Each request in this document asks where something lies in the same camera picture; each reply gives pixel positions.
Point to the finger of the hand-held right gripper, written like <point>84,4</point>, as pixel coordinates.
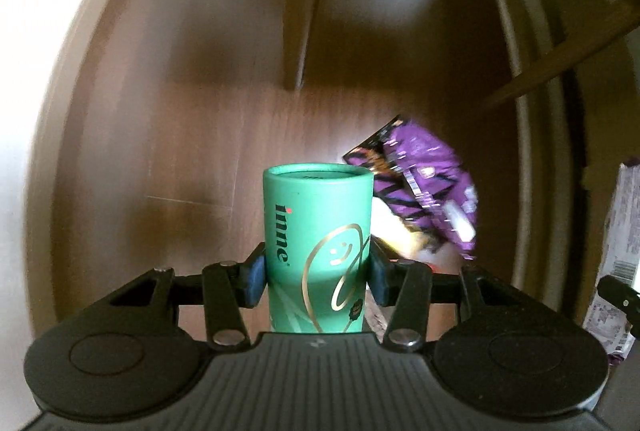
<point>620,292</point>

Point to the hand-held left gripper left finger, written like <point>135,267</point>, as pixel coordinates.
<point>252,278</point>

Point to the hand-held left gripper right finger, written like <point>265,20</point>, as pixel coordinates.
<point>382,278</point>

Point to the pale purple barcode packet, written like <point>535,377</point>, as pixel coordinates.
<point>622,231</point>

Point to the green cardboard canister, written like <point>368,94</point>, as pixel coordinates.
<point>320,221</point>

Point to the yellow white wrapper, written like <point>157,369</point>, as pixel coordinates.
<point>392,223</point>

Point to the purple snack bag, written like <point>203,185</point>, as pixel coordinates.
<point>430,171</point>

